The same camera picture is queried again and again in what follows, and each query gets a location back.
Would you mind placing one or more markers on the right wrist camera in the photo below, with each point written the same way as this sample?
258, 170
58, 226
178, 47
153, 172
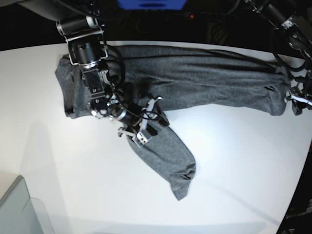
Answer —
144, 136

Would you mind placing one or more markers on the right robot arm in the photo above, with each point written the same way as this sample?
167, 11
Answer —
103, 70

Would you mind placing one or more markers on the translucent plastic box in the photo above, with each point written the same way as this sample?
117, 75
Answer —
22, 214

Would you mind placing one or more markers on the black power strip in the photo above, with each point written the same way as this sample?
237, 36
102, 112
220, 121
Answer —
205, 16

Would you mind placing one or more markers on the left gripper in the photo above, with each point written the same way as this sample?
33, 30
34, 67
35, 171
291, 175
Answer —
300, 94

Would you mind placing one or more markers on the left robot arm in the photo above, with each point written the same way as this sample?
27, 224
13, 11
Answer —
297, 32

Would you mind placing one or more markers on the grey long-sleeve shirt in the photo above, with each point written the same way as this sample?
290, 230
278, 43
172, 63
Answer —
184, 78

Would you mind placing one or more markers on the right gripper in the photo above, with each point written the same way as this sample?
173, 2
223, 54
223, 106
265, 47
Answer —
136, 118

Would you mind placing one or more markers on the blue bin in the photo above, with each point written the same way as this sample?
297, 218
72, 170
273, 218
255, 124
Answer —
151, 4

